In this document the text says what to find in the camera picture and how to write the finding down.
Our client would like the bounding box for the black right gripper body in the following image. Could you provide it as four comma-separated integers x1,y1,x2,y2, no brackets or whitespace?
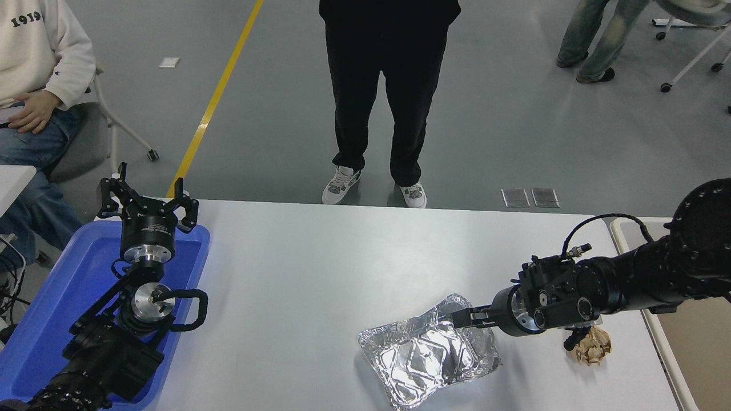
489,285,524,337

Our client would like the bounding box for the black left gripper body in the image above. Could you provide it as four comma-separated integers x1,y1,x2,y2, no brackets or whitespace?
119,197,178,252

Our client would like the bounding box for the silver foil plate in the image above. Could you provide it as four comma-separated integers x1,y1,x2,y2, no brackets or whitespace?
358,294,502,410

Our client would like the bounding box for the large pale dustbin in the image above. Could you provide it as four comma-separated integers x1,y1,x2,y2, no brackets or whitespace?
610,217,731,411

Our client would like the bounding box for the seated person's hand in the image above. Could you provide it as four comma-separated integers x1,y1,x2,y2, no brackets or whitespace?
8,90,63,135

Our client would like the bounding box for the grey chair with white legs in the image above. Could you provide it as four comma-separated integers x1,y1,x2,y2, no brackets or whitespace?
49,63,160,183

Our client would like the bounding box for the crumpled tan paper ball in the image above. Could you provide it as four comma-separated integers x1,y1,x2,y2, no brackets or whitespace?
567,327,612,366

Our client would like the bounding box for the blue plastic tray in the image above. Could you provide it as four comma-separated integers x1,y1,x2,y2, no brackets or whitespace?
0,220,211,409

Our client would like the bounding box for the seated person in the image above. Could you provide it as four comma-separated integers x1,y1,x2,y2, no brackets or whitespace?
0,0,97,275

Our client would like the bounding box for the standing person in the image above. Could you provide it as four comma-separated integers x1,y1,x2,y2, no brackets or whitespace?
318,0,461,209

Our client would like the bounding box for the walking person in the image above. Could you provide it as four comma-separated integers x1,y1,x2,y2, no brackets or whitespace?
557,0,650,84

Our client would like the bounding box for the white wheeled chair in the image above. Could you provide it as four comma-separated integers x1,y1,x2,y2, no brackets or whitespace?
653,0,731,93

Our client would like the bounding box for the black cable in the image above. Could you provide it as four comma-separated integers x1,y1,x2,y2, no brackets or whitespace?
0,237,29,320

